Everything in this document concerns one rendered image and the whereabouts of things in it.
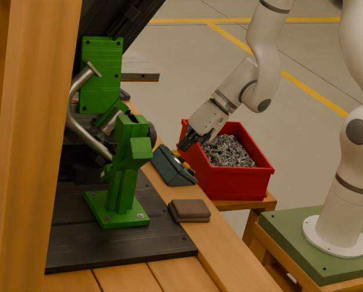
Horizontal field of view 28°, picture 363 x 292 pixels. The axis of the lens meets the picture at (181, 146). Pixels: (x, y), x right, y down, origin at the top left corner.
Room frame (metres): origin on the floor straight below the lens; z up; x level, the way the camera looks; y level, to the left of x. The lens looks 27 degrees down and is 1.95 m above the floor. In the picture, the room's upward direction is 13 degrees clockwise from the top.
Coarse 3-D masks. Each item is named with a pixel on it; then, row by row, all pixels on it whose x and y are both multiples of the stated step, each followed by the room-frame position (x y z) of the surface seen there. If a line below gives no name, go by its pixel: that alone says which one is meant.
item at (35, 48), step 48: (0, 0) 1.41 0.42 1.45; (48, 0) 1.07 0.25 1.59; (0, 48) 1.41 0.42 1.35; (48, 48) 1.07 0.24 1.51; (0, 96) 1.42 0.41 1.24; (48, 96) 1.08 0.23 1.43; (0, 144) 1.11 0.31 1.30; (48, 144) 1.08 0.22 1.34; (0, 192) 1.08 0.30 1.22; (48, 192) 1.09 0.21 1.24; (0, 240) 1.06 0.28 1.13; (48, 240) 1.09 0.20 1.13; (0, 288) 1.05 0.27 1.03
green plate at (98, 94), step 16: (96, 48) 1.81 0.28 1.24; (112, 48) 1.83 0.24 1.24; (80, 64) 1.78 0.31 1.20; (96, 64) 1.80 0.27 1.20; (112, 64) 1.82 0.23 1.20; (96, 80) 1.79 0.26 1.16; (112, 80) 1.82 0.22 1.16; (80, 96) 1.76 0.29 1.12; (96, 96) 1.78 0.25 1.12; (112, 96) 1.81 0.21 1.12; (80, 112) 1.75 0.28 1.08; (96, 112) 1.77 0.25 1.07
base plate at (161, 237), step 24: (72, 192) 1.63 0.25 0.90; (144, 192) 1.71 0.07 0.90; (72, 216) 1.52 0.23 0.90; (168, 216) 1.62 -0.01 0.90; (72, 240) 1.42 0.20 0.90; (96, 240) 1.44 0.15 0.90; (120, 240) 1.46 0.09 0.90; (144, 240) 1.49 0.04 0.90; (168, 240) 1.51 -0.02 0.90; (48, 264) 1.31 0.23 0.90; (72, 264) 1.33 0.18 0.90; (96, 264) 1.36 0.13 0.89; (120, 264) 1.39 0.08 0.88
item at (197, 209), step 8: (176, 200) 1.66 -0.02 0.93; (184, 200) 1.66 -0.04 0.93; (192, 200) 1.67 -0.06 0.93; (200, 200) 1.68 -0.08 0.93; (176, 208) 1.62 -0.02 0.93; (184, 208) 1.63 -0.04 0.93; (192, 208) 1.64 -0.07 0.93; (200, 208) 1.65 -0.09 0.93; (176, 216) 1.60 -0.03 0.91; (184, 216) 1.60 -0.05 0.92; (192, 216) 1.61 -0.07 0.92; (200, 216) 1.62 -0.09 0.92; (208, 216) 1.63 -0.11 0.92
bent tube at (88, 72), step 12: (84, 60) 1.77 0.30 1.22; (84, 72) 1.75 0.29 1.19; (96, 72) 1.76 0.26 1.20; (72, 84) 1.73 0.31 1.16; (72, 96) 1.72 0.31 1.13; (72, 120) 1.70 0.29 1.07; (72, 132) 1.71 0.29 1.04; (84, 132) 1.71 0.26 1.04; (96, 144) 1.72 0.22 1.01; (108, 156) 1.73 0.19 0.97
